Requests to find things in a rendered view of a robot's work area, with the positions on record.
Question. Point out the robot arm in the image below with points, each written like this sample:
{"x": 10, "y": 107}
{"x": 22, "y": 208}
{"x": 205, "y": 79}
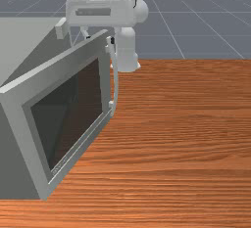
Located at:
{"x": 126, "y": 49}

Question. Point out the grey microwave oven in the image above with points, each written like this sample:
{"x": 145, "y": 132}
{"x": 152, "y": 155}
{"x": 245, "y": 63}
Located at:
{"x": 39, "y": 85}

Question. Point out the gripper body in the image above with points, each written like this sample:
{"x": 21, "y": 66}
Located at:
{"x": 101, "y": 11}

